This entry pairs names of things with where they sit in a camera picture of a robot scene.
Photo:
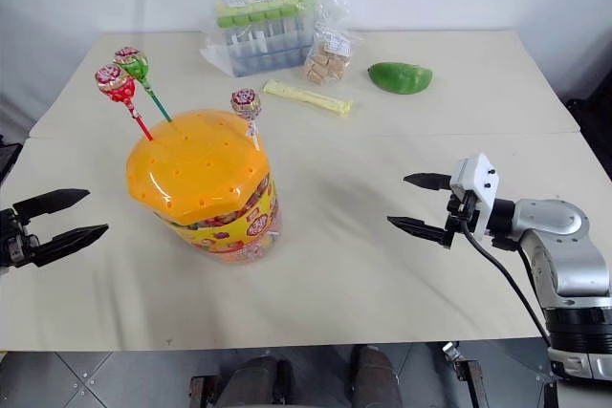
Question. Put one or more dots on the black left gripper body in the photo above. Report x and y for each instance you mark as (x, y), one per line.
(16, 243)

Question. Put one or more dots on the dark rounded shape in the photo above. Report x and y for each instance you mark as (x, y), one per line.
(375, 379)

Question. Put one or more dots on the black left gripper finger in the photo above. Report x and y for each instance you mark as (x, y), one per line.
(52, 201)
(72, 241)

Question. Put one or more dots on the green mango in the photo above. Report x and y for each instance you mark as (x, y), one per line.
(400, 78)

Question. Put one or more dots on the clear plastic bag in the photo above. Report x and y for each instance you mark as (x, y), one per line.
(215, 52)

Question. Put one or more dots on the bag of brown cubes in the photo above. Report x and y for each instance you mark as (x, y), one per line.
(327, 64)

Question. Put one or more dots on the black object beside table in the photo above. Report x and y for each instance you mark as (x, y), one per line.
(8, 159)

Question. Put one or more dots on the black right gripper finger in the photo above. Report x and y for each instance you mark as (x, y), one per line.
(430, 181)
(423, 229)

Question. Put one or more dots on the metal table bracket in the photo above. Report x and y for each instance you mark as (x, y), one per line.
(466, 374)

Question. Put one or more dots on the lollipop jar with orange lid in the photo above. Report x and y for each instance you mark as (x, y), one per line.
(196, 169)

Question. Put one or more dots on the long yellow packet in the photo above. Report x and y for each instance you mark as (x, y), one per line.
(308, 98)

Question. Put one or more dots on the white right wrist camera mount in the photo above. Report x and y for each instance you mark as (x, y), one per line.
(478, 178)

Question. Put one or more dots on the pink lollipop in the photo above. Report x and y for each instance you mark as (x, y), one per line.
(245, 101)

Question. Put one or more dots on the green wrapped lollipop green stick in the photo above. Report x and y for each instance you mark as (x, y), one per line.
(136, 64)

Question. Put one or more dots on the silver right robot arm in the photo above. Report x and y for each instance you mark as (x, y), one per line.
(559, 255)

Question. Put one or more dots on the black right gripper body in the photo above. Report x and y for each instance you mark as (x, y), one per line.
(460, 217)

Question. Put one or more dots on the test tube rack green caps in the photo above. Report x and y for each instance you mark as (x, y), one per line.
(268, 30)

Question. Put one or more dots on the red wrapped lollipop red stick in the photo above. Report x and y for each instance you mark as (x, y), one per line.
(115, 83)

